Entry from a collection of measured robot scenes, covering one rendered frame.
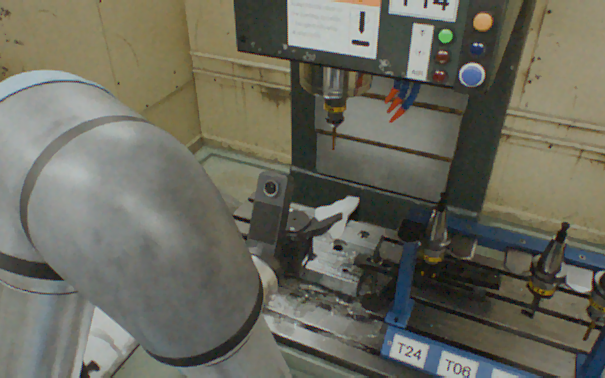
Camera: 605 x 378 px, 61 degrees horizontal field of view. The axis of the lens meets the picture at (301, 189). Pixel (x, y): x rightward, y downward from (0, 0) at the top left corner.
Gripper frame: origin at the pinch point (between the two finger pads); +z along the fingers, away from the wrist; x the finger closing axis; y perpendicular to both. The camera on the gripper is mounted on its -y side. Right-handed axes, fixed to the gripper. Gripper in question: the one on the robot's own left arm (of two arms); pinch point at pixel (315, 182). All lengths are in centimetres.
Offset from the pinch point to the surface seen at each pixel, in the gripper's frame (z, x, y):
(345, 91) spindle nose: 29.0, -5.8, -2.6
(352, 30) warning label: 14.8, -0.2, -20.1
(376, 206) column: 81, -10, 64
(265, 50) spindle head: 14.9, -16.2, -14.3
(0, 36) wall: 32, -111, 2
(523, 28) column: 83, 23, -3
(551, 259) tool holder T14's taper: 21.1, 39.4, 19.4
